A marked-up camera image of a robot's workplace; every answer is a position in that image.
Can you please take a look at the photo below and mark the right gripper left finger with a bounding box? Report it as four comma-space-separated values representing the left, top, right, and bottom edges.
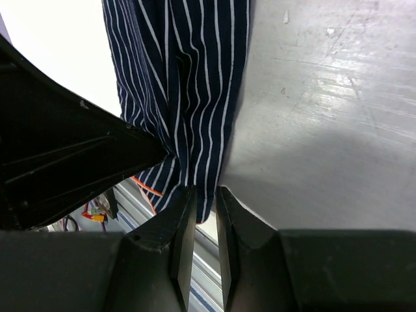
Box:
1, 187, 196, 311

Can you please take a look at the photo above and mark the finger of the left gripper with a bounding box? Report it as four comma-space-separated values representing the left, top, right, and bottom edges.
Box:
1, 39, 166, 229

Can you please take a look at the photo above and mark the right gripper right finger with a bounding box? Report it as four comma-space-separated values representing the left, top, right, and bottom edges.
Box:
216, 187, 415, 311

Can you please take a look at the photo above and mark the navy striped underwear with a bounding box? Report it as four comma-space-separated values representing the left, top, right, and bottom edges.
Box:
102, 1, 251, 223

